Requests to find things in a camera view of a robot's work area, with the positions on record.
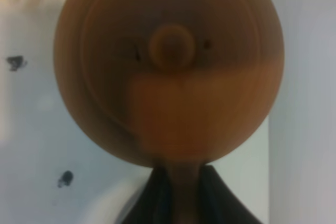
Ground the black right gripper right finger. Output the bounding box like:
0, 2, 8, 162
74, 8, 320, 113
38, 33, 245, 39
198, 165, 261, 224

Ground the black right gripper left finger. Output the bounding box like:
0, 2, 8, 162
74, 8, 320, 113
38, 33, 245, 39
122, 167, 173, 224

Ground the brown clay teapot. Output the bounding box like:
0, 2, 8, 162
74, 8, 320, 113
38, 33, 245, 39
53, 0, 286, 190

